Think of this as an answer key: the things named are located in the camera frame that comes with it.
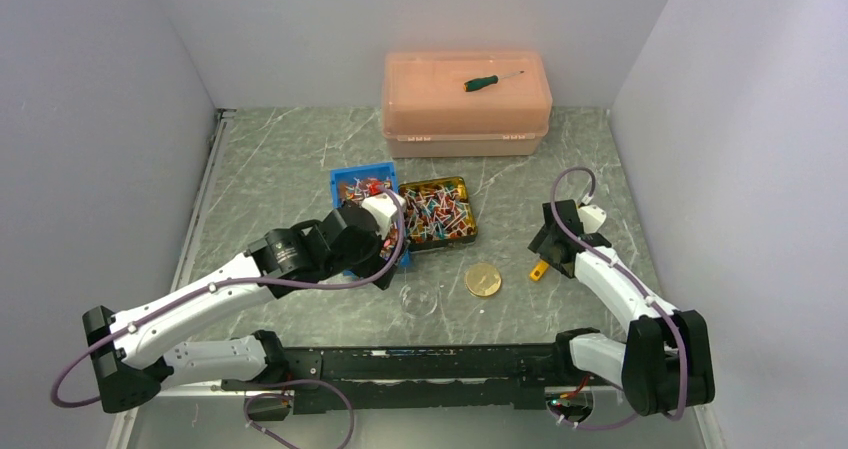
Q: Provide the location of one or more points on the blue plastic candy bin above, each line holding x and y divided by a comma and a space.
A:
361, 188

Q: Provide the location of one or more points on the gold square candy tin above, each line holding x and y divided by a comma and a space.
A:
438, 214

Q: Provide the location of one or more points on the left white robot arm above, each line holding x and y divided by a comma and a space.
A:
140, 352

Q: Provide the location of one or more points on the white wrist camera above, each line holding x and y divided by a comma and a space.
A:
385, 208
592, 217

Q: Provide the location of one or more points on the gold round jar lid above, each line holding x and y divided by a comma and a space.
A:
483, 280

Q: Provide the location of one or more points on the orange plastic scoop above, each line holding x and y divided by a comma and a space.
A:
539, 270

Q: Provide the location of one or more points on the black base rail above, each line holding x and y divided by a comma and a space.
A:
522, 376

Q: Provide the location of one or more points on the green handled screwdriver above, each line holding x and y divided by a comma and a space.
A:
478, 84

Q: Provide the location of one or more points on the clear glass jar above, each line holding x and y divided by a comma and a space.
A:
418, 301

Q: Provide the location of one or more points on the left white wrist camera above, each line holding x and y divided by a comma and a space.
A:
385, 208

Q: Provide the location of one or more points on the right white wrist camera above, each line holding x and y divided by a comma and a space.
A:
592, 217

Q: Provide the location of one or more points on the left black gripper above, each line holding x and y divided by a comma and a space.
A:
375, 262

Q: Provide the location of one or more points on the pink plastic storage box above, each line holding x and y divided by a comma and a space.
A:
427, 114

